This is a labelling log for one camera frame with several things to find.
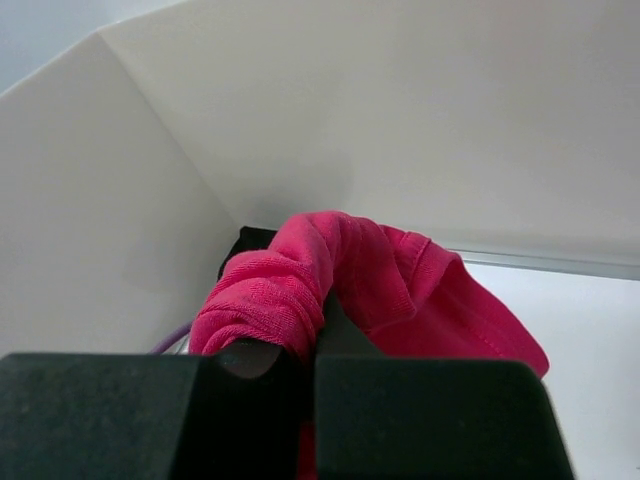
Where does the black folded t-shirt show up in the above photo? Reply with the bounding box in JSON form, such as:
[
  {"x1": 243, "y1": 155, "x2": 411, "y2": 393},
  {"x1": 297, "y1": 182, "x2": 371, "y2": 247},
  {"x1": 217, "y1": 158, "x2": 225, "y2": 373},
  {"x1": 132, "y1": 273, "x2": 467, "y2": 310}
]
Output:
[{"x1": 217, "y1": 226, "x2": 277, "y2": 280}]

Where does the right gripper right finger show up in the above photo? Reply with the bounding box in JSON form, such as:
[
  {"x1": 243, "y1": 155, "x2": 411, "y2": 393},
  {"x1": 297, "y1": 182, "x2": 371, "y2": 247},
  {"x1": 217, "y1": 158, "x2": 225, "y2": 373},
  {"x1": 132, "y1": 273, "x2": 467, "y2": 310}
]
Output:
[{"x1": 314, "y1": 295, "x2": 574, "y2": 479}]

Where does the pink t-shirt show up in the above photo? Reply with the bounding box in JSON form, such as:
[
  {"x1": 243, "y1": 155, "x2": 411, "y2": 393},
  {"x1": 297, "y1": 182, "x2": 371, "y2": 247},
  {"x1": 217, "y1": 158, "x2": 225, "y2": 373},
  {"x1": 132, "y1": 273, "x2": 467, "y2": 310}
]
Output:
[{"x1": 188, "y1": 211, "x2": 551, "y2": 480}]

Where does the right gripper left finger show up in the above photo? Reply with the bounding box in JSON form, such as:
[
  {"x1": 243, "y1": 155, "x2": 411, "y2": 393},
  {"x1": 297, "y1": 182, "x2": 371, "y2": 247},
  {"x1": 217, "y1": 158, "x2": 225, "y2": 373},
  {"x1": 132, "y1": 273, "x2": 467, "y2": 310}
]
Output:
[{"x1": 1, "y1": 340, "x2": 300, "y2": 479}]

